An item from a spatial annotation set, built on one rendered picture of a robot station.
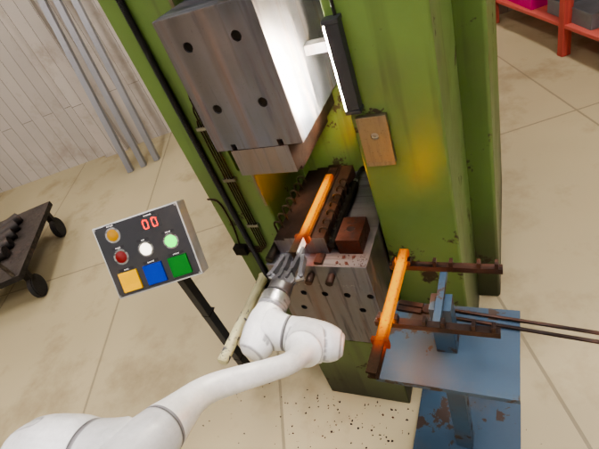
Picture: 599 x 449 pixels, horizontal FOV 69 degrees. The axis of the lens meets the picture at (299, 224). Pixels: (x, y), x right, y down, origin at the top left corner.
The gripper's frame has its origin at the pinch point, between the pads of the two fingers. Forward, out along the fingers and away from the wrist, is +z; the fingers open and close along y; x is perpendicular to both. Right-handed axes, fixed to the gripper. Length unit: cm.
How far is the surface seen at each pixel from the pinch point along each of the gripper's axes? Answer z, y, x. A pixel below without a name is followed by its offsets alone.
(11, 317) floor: 15, -297, -100
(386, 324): -26.3, 34.7, -1.7
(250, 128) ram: 5.4, -2.2, 43.4
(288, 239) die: 5.1, -6.1, -1.1
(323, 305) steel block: -1.0, 0.3, -30.1
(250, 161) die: 5.3, -7.2, 32.4
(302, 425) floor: -20, -25, -100
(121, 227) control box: -8, -62, 18
